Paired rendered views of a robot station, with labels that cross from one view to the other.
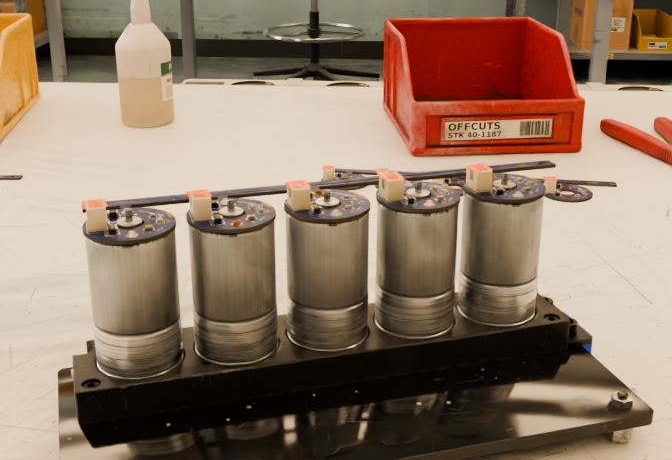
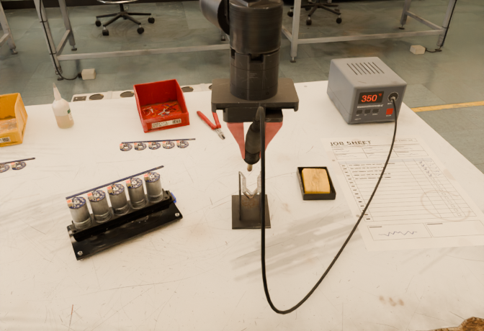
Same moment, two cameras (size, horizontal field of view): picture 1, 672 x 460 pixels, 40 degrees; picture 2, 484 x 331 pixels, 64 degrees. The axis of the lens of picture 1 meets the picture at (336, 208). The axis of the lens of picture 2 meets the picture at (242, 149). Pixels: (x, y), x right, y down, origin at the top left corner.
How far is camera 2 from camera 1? 0.37 m
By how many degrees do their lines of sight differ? 20
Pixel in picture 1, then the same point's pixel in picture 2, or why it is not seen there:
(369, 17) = not seen: outside the picture
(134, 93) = (60, 119)
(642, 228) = (197, 156)
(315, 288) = (116, 205)
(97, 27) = not seen: outside the picture
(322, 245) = (116, 198)
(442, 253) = (140, 193)
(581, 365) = (171, 206)
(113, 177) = (61, 154)
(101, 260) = (73, 211)
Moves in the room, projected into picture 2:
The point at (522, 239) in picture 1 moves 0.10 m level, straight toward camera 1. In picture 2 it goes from (156, 187) to (145, 236)
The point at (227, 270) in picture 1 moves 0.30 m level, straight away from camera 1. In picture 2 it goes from (98, 207) to (84, 112)
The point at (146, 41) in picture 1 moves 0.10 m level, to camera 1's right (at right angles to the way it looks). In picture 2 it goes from (61, 106) to (111, 100)
